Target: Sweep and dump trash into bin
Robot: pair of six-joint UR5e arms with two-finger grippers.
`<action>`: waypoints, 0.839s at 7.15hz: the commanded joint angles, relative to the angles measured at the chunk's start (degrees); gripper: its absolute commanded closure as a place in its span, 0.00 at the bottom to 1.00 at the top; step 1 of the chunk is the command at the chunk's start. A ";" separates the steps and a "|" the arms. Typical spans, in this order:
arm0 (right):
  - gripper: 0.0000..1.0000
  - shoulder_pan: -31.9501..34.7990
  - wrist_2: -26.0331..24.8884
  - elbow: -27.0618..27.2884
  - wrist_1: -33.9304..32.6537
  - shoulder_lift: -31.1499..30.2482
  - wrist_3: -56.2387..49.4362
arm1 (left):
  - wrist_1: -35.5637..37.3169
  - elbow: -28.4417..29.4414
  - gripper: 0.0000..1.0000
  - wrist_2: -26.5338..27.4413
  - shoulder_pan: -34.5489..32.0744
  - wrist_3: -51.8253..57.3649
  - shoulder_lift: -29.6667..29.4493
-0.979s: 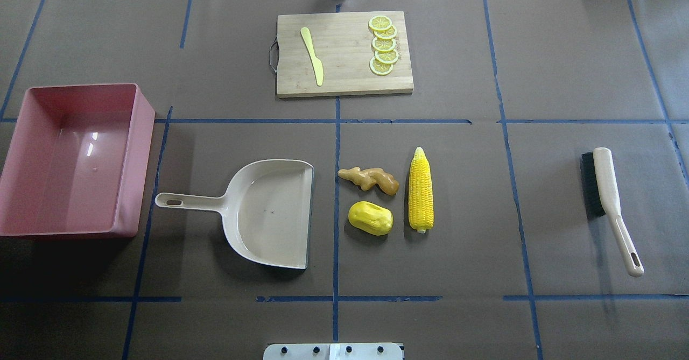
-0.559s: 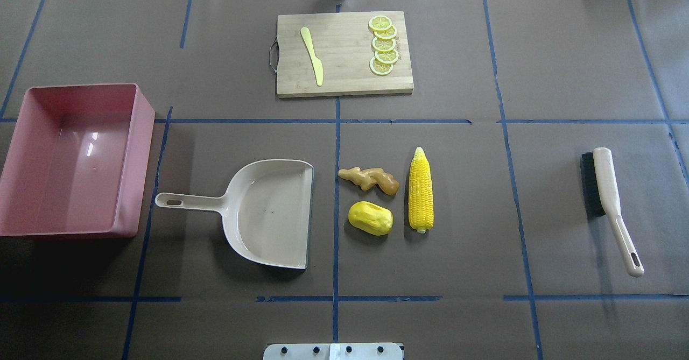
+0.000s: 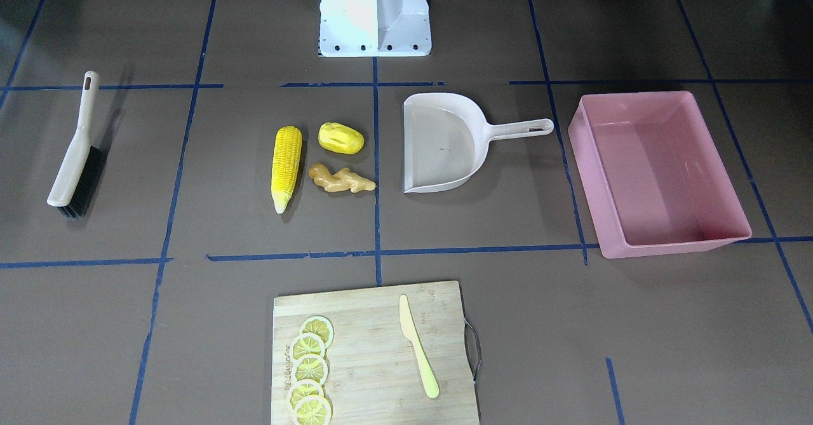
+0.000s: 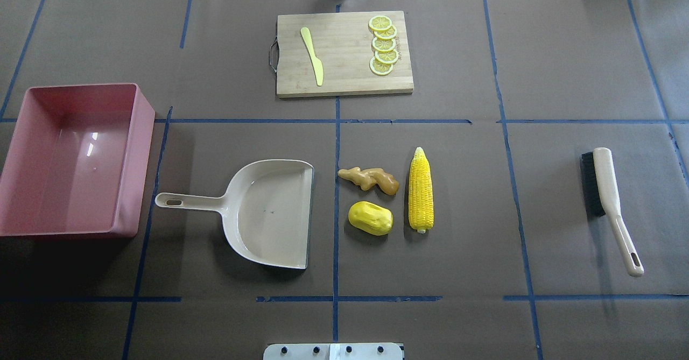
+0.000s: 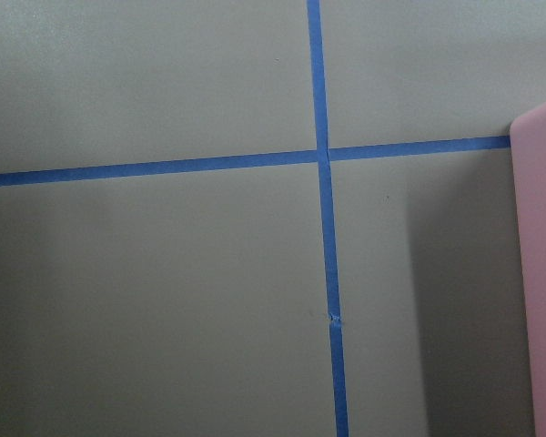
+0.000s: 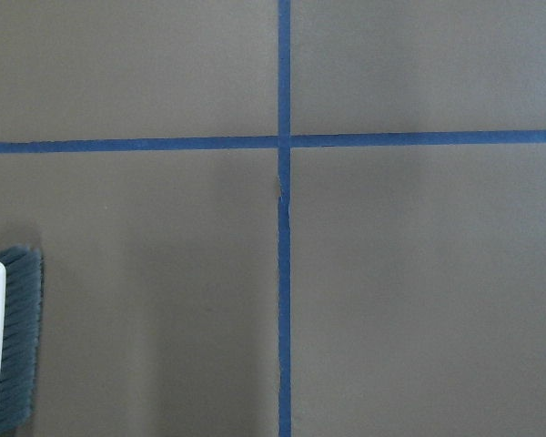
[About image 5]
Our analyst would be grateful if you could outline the pink plastic bin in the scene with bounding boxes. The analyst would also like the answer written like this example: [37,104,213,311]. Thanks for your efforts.
[510,103,546,436]

